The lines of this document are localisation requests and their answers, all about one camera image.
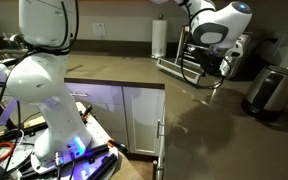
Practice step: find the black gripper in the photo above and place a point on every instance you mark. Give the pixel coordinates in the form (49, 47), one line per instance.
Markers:
(212, 65)

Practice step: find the silver toaster oven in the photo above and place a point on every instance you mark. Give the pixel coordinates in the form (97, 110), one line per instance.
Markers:
(186, 47)

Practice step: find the white robot base cart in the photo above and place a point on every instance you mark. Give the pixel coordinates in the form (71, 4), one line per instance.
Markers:
(67, 138)

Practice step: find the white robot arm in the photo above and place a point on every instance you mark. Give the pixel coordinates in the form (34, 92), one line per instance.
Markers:
(45, 26)

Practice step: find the white cabinet door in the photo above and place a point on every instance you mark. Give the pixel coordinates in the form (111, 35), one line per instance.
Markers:
(143, 107)

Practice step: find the white paper towel roll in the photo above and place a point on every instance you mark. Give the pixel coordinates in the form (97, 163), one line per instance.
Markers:
(159, 37)

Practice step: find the stainless steel electric kettle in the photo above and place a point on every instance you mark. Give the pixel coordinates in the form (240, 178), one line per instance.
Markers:
(267, 96)

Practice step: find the white cabinet drawer front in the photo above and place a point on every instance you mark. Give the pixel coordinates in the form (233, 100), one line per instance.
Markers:
(108, 107)

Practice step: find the silver cabinet door handle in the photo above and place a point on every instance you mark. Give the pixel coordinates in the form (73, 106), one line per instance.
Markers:
(159, 126)

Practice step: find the silver lower cabinet handle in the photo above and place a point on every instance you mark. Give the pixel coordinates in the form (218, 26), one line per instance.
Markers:
(158, 171)

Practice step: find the white wall outlet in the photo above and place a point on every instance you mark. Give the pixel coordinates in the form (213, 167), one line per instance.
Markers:
(98, 29)

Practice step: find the black orange handled clamp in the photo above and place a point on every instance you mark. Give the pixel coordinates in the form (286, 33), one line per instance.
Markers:
(120, 146)

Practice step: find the silver drawer handle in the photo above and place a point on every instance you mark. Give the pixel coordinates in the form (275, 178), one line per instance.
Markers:
(79, 94)

